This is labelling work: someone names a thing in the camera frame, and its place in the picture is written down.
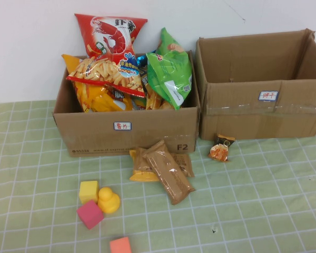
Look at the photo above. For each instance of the brown printed biscuit pack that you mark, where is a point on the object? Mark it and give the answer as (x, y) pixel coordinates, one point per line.
(185, 164)

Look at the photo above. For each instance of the yellow cracker pack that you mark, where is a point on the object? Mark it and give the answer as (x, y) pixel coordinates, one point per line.
(142, 176)

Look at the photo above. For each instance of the long plain brown snack pack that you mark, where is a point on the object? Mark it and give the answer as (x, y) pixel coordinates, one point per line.
(171, 179)

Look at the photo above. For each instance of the small orange black snack packet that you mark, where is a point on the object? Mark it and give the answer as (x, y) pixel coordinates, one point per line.
(221, 153)

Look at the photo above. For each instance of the yellow rubber duck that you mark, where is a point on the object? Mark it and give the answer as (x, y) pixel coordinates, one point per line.
(109, 203)

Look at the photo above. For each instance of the dark orange fries snack bag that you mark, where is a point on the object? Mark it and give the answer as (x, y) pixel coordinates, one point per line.
(155, 101)

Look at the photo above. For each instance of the green snack bag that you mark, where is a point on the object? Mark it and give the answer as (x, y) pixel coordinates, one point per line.
(171, 71)

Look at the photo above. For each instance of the blue foil snack bag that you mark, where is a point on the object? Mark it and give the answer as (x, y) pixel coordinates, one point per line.
(140, 59)

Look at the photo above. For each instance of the yellow glossy chips bag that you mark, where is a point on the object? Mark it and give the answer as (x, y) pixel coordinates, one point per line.
(108, 104)

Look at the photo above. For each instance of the cardboard box printed F2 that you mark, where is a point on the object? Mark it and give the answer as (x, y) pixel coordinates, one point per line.
(94, 137)

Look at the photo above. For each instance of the yellow fries chips bag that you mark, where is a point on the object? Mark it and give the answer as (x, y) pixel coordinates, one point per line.
(81, 100)

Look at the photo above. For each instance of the large plain cardboard box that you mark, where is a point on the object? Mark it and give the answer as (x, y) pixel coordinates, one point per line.
(239, 124)

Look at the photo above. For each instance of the yellow foam cube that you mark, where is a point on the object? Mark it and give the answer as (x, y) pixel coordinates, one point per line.
(88, 191)

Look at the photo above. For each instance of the red shrimp chips bag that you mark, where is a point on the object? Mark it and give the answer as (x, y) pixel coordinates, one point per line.
(113, 34)

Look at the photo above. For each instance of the pink foam cube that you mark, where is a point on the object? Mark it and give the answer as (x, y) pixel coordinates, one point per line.
(90, 214)

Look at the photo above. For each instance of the white label on plain box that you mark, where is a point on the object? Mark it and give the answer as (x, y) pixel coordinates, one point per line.
(268, 95)

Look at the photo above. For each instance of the orange foam block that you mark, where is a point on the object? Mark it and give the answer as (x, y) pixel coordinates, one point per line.
(119, 245)

